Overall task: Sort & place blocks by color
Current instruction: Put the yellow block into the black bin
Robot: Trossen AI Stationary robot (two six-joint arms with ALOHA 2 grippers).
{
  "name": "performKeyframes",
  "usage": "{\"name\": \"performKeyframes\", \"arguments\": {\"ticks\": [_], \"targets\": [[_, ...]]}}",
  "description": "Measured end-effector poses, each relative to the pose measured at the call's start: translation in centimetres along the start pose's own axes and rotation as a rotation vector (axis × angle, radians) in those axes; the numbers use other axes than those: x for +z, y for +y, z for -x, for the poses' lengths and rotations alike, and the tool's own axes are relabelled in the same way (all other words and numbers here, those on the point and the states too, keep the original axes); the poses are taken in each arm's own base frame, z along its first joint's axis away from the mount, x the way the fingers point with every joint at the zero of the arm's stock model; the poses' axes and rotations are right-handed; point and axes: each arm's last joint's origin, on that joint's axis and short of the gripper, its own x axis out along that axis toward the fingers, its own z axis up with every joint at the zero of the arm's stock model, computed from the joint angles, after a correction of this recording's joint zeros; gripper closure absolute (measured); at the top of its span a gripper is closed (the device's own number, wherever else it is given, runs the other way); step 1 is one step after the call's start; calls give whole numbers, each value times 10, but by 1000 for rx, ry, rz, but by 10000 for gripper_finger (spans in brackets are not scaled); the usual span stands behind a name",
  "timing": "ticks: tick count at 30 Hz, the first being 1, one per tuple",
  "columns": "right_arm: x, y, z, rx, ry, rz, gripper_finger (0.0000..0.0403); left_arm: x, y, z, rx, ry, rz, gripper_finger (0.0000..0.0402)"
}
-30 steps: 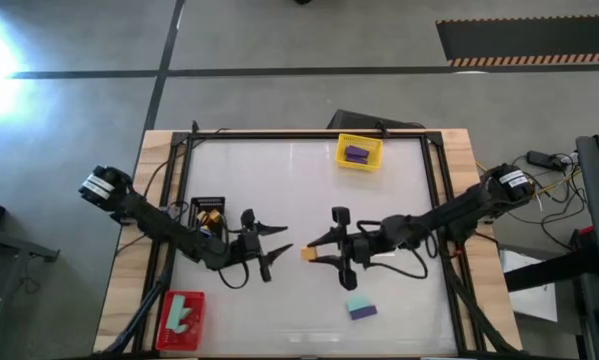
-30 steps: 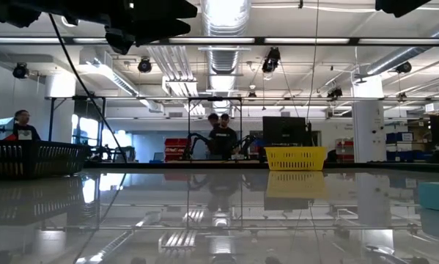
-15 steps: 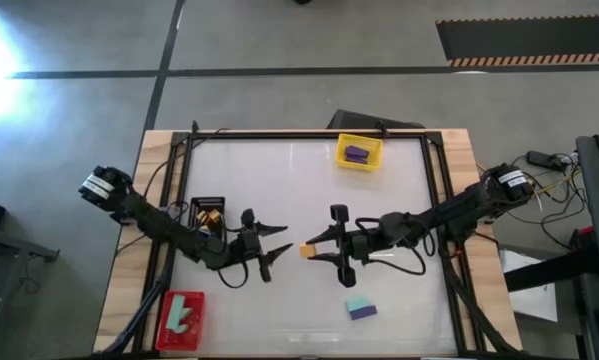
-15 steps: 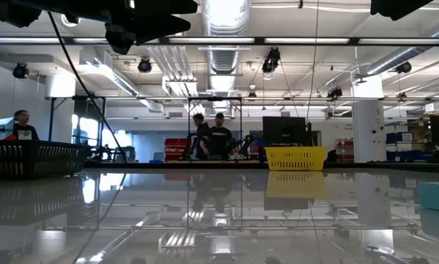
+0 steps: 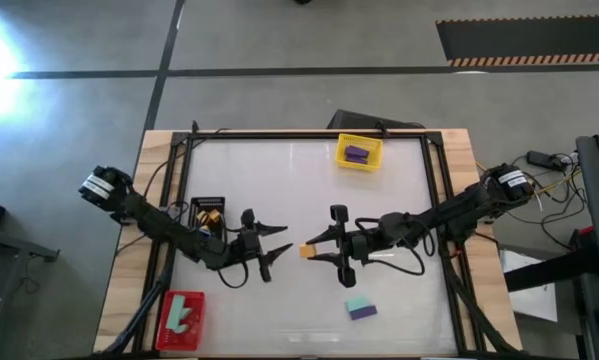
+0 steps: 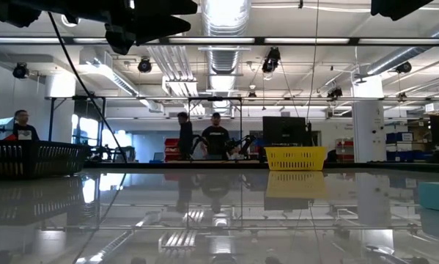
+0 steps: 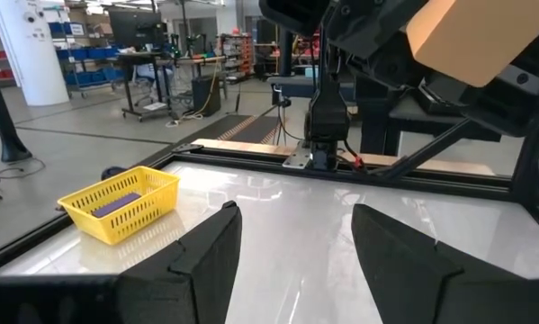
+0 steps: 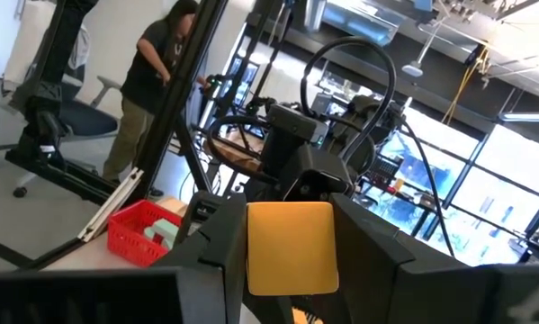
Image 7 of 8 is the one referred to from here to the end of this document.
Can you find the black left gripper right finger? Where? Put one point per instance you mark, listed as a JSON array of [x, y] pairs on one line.
[[408, 279]]

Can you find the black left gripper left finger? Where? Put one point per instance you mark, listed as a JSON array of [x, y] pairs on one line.
[[197, 279]]

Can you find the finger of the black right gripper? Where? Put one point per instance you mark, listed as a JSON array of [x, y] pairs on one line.
[[498, 105]]

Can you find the large orange foam block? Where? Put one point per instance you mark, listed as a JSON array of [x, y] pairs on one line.
[[485, 36]]

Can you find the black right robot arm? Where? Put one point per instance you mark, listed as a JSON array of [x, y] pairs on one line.
[[327, 121]]

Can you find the yellow plastic basket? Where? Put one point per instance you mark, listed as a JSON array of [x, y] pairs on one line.
[[129, 211]]

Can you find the flat purple foam block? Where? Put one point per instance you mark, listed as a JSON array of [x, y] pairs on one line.
[[116, 204]]

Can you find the dark blue round object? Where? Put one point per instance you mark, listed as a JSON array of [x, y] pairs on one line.
[[112, 172]]

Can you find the wooden board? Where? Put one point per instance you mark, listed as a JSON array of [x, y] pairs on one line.
[[242, 147]]

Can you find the black floor mat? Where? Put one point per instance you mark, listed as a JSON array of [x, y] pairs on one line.
[[242, 130]]

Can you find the black computer tower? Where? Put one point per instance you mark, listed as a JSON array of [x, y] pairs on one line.
[[206, 94]]

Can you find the person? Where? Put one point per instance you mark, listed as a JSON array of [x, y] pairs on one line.
[[154, 76]]

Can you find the black office desk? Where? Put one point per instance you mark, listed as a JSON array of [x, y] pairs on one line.
[[143, 56]]

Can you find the black monitor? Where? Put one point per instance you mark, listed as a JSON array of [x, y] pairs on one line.
[[136, 29]]

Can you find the blue storage bins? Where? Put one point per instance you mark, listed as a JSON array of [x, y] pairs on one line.
[[89, 54]]

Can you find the white round pillar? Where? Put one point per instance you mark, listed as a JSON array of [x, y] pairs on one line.
[[30, 58]]

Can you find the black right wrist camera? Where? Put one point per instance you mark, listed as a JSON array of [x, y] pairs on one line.
[[291, 15]]

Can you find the black diagonal frame strut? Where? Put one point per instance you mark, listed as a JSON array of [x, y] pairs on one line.
[[426, 150]]

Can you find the black table frame rail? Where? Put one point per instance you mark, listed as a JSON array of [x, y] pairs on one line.
[[431, 184]]

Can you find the black floor post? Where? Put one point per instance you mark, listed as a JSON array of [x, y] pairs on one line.
[[1, 121]]

